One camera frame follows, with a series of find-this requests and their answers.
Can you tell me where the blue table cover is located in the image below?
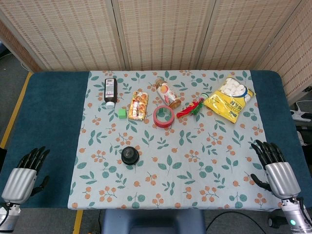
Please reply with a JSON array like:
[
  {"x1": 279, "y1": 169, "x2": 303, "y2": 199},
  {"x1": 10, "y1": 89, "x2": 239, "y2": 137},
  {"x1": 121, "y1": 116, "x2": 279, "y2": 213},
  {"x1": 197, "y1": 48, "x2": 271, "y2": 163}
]
[{"x1": 0, "y1": 70, "x2": 312, "y2": 209}]

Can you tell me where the bamboo folding screen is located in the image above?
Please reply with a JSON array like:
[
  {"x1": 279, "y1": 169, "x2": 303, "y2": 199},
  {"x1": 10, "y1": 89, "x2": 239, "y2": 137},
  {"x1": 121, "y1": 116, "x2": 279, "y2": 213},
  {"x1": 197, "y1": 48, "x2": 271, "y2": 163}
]
[{"x1": 0, "y1": 0, "x2": 312, "y2": 107}]

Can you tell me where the white power strip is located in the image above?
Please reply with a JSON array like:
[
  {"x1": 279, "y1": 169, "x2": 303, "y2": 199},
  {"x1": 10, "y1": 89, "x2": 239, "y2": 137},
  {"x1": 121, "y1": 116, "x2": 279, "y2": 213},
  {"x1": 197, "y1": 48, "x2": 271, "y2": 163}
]
[{"x1": 291, "y1": 109, "x2": 312, "y2": 122}]

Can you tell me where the peach drink plastic bottle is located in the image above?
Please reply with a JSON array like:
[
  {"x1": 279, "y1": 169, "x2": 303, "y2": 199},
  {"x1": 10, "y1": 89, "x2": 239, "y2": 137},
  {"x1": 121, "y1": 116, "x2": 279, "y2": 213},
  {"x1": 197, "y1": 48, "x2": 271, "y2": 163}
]
[{"x1": 155, "y1": 77, "x2": 182, "y2": 110}]

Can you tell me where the brown sauce bottle white cap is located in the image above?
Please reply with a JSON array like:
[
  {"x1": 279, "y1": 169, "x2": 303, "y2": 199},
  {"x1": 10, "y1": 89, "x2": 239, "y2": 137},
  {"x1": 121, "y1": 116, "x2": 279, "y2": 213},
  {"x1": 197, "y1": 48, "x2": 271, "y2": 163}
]
[{"x1": 104, "y1": 78, "x2": 118, "y2": 109}]

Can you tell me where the black floor cable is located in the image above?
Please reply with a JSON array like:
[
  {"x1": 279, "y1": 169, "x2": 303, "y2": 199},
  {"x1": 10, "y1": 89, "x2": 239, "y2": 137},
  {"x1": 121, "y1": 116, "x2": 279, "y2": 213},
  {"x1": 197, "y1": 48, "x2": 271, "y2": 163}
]
[{"x1": 206, "y1": 211, "x2": 269, "y2": 234}]

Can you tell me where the black caster wheel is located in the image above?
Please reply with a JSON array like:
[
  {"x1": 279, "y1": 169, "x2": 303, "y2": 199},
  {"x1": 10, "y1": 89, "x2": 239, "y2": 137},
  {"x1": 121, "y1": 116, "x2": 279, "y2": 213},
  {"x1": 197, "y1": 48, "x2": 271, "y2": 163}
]
[{"x1": 268, "y1": 216, "x2": 281, "y2": 229}]

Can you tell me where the red green feather shuttlecock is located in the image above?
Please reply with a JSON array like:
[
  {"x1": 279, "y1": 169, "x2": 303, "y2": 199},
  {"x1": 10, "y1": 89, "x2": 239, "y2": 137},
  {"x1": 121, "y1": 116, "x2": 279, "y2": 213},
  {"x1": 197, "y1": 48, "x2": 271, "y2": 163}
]
[{"x1": 176, "y1": 93, "x2": 210, "y2": 118}]

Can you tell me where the black round cap object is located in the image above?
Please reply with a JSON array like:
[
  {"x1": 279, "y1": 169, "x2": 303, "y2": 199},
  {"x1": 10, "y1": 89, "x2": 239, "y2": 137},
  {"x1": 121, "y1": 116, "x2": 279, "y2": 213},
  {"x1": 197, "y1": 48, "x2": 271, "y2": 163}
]
[{"x1": 121, "y1": 146, "x2": 140, "y2": 166}]

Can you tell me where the yellow marshmallow bag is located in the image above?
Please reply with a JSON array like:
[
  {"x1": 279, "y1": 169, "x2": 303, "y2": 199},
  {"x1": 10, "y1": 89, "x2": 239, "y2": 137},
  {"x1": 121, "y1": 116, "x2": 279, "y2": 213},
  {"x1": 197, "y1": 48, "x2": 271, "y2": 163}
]
[{"x1": 203, "y1": 75, "x2": 256, "y2": 124}]

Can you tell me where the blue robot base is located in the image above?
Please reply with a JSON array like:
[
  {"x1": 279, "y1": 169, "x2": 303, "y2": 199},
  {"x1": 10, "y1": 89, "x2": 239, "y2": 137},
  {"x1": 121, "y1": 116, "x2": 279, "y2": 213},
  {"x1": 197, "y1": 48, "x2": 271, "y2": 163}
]
[{"x1": 101, "y1": 209, "x2": 206, "y2": 234}]

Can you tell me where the red tape roll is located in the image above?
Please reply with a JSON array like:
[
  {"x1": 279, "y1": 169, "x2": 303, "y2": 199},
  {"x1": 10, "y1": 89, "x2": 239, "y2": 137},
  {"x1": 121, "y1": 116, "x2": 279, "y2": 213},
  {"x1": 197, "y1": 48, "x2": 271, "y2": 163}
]
[{"x1": 153, "y1": 105, "x2": 176, "y2": 128}]

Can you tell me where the yellow curry food box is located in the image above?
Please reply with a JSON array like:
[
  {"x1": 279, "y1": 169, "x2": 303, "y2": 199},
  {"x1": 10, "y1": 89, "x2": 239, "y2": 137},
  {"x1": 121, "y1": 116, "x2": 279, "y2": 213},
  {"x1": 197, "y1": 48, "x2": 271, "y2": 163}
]
[{"x1": 127, "y1": 90, "x2": 150, "y2": 121}]

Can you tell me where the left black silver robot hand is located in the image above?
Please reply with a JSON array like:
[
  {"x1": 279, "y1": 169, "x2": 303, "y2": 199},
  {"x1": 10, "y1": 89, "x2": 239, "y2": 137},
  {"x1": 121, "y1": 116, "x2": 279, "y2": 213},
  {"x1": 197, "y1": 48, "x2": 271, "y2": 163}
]
[{"x1": 1, "y1": 146, "x2": 51, "y2": 204}]

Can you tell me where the floral leaf print tablecloth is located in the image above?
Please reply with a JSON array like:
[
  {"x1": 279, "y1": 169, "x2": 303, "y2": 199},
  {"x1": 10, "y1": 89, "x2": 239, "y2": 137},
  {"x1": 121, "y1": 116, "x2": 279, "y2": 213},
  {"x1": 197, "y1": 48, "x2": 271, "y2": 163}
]
[{"x1": 67, "y1": 70, "x2": 283, "y2": 212}]

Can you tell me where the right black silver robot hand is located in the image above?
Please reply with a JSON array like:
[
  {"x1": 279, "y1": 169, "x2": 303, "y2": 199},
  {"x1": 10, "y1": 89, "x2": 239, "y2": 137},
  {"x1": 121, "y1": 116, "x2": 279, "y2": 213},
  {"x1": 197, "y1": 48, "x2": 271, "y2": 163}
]
[{"x1": 250, "y1": 139, "x2": 302, "y2": 199}]

